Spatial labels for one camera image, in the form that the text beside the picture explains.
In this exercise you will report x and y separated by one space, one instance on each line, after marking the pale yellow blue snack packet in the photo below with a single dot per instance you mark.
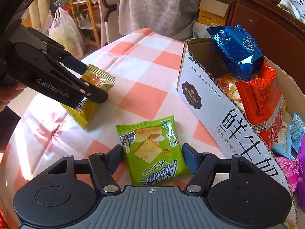
283 145

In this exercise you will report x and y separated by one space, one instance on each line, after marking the white cloth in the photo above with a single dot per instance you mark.
289 7

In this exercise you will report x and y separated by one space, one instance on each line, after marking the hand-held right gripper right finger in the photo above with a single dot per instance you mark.
190 157

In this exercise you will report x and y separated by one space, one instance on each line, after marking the small open cardboard box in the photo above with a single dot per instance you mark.
214 16

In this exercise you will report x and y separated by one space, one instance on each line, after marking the purple noodle snack packet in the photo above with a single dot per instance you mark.
301 157

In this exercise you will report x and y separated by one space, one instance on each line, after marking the green cracker packet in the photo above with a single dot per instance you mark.
152 148

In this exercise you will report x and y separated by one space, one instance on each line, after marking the red snack packet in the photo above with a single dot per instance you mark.
259 100

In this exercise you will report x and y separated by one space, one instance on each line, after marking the pink folding table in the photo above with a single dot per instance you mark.
106 28

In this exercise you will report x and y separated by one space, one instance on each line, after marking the pink snack packet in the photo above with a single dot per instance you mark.
287 169

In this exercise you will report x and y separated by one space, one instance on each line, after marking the white printed bag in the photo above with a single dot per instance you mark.
199 29

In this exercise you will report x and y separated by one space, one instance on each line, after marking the blue foil snack packet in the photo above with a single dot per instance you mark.
238 50

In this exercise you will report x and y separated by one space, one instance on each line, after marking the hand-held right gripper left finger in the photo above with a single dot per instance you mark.
114 156

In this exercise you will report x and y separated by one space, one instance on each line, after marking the pinkish plastic bag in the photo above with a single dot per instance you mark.
48 22

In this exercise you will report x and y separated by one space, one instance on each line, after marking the white plastic bag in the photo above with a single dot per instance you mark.
66 35

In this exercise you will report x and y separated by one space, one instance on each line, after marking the checked grey fabric cover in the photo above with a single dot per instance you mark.
152 7

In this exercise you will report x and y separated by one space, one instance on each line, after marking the orange checked tablecloth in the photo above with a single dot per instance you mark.
143 76

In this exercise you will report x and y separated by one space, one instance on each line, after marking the brown wooden cabinet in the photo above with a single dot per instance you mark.
274 33

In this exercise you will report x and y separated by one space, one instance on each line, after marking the wooden shelf rack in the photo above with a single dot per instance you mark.
83 2

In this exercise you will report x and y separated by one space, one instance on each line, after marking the olive gold cracker packet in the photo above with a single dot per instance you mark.
100 81

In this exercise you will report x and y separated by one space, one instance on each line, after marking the blue patterned cloth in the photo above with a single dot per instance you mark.
60 0

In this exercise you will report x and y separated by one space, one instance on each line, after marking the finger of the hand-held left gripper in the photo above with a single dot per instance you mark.
97 96
76 65

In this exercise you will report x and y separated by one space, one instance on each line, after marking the long cardboard box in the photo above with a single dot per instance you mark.
209 100

